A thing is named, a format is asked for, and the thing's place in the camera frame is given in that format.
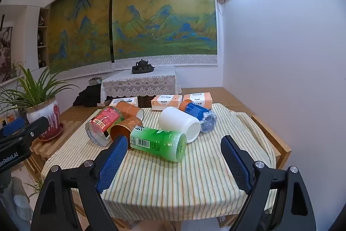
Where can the dark teapot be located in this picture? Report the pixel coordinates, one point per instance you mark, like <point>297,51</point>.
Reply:
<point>141,63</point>

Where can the potted green plant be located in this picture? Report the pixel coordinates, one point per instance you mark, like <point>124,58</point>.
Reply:
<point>43,109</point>

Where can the slatted wooden stand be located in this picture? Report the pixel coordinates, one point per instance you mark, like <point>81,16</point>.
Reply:
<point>54,148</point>

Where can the copper orange can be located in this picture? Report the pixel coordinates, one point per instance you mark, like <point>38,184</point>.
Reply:
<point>122,129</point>
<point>129,109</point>

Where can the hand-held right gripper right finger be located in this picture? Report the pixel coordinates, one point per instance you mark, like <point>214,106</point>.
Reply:
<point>236,166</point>

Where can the white cup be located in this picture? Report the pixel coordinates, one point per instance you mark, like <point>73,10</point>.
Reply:
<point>175,120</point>

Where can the landscape scroll painting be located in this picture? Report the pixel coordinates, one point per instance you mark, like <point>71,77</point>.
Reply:
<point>78,30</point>
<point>165,17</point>

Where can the striped tablecloth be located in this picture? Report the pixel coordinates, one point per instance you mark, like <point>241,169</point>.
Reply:
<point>175,182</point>

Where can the ink painting wall scroll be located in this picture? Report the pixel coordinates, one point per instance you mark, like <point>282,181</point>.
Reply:
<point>6,52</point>

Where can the small green box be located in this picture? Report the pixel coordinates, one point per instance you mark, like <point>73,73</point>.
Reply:
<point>95,81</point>

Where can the green label cup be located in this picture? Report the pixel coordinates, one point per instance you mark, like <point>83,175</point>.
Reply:
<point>156,142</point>

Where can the dark tea tray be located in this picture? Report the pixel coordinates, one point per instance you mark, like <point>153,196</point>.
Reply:
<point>143,70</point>

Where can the lace covered table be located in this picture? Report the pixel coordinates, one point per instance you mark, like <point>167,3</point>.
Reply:
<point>137,82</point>

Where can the wall shelf niche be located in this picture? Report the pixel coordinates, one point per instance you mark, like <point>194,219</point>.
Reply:
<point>42,38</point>

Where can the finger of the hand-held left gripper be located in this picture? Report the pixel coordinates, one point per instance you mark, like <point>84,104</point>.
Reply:
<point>13,125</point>
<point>33,128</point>

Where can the red label clear jar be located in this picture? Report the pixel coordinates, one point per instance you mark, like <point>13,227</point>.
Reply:
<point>106,118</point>

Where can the blue bottle, orange cap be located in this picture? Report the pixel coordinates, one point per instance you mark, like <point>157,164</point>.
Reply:
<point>198,112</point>

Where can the orange tissue pack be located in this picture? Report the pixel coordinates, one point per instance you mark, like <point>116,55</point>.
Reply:
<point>198,98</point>
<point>165,101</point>

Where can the white tissue pack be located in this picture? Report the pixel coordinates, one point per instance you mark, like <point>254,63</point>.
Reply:
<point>124,100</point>

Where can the red plant saucer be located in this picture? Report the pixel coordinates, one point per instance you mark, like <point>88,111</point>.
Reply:
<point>58,134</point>

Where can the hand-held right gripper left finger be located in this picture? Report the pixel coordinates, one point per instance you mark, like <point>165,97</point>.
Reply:
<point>112,163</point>

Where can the dark cloth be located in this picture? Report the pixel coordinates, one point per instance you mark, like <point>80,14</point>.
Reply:
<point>87,97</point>

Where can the small green plant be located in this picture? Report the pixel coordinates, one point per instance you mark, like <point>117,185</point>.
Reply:
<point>36,187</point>

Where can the grey cloth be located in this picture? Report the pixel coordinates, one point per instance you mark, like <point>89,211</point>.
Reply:
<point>19,198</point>

